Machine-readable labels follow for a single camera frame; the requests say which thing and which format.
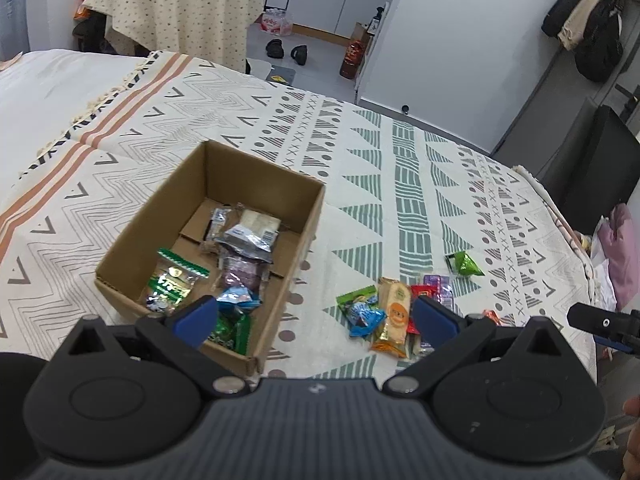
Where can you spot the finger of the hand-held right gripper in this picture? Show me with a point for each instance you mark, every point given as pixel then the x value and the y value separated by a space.
pixel 592 319

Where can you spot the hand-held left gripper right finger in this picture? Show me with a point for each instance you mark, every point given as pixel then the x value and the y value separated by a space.
pixel 435 320

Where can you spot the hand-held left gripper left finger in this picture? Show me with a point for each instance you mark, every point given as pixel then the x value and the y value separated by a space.
pixel 197 317

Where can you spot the red snack bar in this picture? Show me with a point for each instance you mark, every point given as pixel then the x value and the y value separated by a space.
pixel 420 292

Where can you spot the purple snack packet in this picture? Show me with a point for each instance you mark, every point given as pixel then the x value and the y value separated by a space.
pixel 440 287

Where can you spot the dark green snack packet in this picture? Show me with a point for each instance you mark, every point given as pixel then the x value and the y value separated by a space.
pixel 232 332

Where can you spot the orange bread packet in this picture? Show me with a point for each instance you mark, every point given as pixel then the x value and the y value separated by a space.
pixel 395 317

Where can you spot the green cracker packet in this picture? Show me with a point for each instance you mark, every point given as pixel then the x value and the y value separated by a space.
pixel 172 285

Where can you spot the blue snack packet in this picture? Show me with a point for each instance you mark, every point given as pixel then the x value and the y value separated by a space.
pixel 239 297

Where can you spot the orange snack packet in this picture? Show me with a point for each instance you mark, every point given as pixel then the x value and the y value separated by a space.
pixel 492 317

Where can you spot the purple pastry packet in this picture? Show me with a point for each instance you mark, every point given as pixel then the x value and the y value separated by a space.
pixel 240 270

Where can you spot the shiny green snack packet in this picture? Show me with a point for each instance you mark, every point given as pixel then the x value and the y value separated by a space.
pixel 466 264

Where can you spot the blue green candy packet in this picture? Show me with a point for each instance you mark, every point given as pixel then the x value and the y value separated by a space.
pixel 365 317

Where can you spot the clear nut packet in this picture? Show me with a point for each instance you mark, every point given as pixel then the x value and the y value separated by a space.
pixel 216 227

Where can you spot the white clear wafer packet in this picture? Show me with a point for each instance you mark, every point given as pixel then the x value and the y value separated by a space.
pixel 252 232

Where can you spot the brown cardboard box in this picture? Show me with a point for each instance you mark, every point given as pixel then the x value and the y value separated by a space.
pixel 260 185

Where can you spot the person's right hand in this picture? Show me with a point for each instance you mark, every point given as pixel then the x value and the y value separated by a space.
pixel 634 452

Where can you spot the pink pillow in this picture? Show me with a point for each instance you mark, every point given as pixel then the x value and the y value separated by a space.
pixel 620 250

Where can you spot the patterned blanket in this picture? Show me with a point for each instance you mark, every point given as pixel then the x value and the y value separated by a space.
pixel 425 185

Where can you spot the black flat panel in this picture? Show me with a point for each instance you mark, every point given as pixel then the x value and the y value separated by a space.
pixel 600 170

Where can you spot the dark floor mat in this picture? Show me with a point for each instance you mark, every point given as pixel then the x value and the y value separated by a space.
pixel 282 73

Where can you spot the white bed sheet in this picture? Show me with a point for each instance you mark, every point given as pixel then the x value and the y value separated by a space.
pixel 50 100

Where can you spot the red brown bottle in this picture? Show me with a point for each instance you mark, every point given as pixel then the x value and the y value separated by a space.
pixel 351 60

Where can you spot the small cardboard floor box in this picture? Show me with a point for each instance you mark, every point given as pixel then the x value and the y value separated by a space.
pixel 361 32

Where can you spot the spray bottle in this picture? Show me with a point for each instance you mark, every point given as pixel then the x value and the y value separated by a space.
pixel 377 22

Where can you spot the pink bottled water pack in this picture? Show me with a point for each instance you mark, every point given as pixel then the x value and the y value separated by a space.
pixel 276 22

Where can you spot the black clothes on chair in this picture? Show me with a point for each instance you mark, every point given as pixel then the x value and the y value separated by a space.
pixel 95 25

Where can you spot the table with dotted tablecloth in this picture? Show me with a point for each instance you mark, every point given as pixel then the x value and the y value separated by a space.
pixel 190 5

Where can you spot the orange bag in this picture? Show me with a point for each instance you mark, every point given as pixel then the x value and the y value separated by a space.
pixel 80 11

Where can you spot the grey radiator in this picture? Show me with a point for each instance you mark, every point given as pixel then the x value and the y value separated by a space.
pixel 12 20

